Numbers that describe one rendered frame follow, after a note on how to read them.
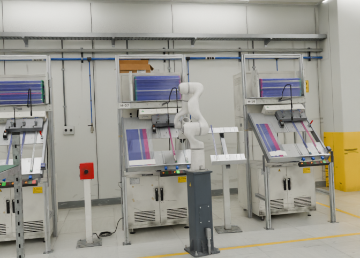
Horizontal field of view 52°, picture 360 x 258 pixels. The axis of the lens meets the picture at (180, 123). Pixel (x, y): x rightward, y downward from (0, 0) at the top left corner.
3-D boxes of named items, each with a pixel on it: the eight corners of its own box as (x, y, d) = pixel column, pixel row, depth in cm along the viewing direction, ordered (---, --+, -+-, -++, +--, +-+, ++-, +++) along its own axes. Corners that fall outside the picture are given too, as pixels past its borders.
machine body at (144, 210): (193, 228, 393) (190, 170, 393) (127, 235, 379) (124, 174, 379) (181, 214, 456) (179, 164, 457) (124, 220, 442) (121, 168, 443)
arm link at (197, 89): (190, 137, 325) (208, 136, 328) (193, 133, 314) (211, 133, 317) (184, 85, 340) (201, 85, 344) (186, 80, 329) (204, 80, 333)
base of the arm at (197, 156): (212, 170, 317) (211, 149, 317) (193, 172, 309) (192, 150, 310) (203, 168, 334) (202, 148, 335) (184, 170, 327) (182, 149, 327)
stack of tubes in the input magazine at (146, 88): (181, 99, 407) (180, 75, 407) (135, 100, 397) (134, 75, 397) (179, 100, 419) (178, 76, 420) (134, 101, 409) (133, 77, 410)
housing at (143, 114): (182, 121, 414) (184, 112, 404) (139, 123, 404) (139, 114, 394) (181, 116, 420) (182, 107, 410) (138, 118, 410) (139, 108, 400)
